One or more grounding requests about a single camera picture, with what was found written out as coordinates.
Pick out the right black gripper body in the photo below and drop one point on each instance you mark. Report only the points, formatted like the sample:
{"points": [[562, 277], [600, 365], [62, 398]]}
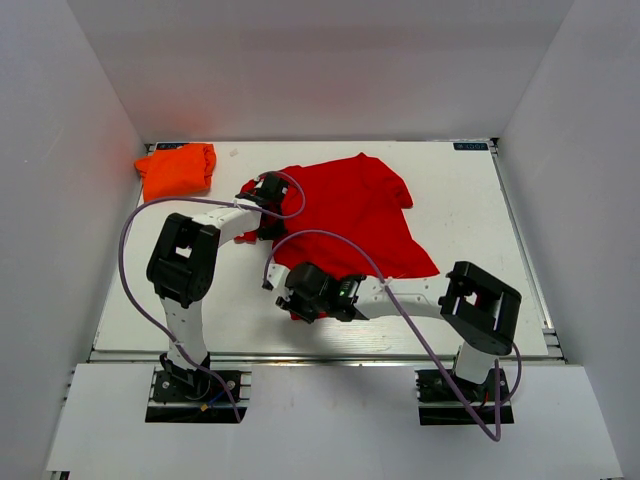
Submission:
{"points": [[309, 310]]}

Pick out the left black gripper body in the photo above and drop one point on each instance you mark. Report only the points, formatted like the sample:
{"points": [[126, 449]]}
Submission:
{"points": [[272, 231]]}

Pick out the red t-shirt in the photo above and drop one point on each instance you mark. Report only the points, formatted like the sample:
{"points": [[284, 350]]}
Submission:
{"points": [[363, 200]]}

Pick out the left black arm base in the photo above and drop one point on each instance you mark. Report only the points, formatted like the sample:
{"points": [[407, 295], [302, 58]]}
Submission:
{"points": [[170, 402]]}

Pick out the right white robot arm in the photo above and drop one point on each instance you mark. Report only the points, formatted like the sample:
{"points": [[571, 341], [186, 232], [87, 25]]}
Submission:
{"points": [[480, 308]]}

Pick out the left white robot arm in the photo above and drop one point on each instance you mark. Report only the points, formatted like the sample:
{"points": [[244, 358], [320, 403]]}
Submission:
{"points": [[182, 264]]}

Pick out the orange folded t-shirt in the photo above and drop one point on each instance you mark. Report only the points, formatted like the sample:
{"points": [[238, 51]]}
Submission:
{"points": [[183, 171]]}

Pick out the blue label left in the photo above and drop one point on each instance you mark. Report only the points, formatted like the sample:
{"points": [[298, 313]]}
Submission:
{"points": [[169, 145]]}

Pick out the blue label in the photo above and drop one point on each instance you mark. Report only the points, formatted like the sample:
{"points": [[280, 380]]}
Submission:
{"points": [[169, 145], [470, 146]]}

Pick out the blue label right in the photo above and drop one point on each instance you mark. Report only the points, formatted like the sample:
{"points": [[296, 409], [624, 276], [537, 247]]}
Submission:
{"points": [[470, 146]]}

